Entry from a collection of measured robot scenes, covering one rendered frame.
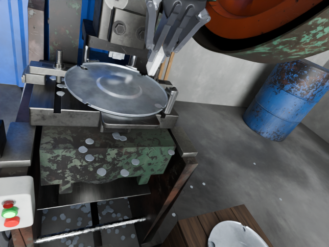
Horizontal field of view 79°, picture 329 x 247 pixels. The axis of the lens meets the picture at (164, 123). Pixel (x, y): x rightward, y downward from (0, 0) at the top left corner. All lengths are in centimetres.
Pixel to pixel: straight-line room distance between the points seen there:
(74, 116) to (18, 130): 14
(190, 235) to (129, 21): 74
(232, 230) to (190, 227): 19
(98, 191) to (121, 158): 30
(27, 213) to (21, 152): 14
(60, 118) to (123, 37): 28
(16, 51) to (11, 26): 17
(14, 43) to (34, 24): 97
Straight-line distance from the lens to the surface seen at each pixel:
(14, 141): 61
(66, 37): 85
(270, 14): 66
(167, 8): 38
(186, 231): 86
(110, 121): 46
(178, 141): 70
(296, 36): 58
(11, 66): 200
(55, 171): 64
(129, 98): 55
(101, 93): 54
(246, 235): 99
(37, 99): 64
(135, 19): 56
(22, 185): 54
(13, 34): 186
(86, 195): 89
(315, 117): 382
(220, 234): 92
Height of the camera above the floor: 106
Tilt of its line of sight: 33 degrees down
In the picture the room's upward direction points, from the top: 22 degrees clockwise
